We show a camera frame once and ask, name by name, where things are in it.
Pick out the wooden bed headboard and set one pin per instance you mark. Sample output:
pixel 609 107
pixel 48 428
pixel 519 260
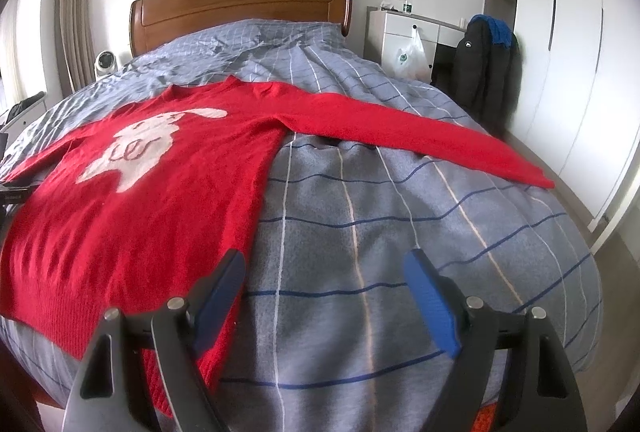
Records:
pixel 240 1

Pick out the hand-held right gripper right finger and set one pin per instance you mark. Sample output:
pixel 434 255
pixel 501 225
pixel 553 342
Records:
pixel 431 307

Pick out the white plastic bag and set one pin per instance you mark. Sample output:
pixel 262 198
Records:
pixel 411 59

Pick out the red sweater with white print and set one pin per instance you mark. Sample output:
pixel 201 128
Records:
pixel 150 212

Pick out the beige curtain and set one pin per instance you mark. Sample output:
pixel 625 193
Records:
pixel 75 11

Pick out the white wardrobe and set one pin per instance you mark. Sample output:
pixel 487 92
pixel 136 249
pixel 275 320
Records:
pixel 565 61

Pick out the blue cloth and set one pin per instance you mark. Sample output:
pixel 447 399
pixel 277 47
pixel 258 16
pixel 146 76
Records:
pixel 497 29

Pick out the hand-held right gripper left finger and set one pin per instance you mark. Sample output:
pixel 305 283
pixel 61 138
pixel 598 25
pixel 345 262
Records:
pixel 220 302

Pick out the white bedside cabinet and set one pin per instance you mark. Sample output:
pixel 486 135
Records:
pixel 22 116

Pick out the white round fan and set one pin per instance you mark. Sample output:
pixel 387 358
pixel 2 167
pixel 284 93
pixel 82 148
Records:
pixel 106 64

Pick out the white desk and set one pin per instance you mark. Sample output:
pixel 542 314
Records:
pixel 392 24

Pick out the grey plaid blanket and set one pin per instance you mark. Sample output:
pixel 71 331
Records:
pixel 375 237

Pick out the clear bottle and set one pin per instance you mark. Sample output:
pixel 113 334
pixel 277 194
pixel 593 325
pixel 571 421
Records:
pixel 407 4

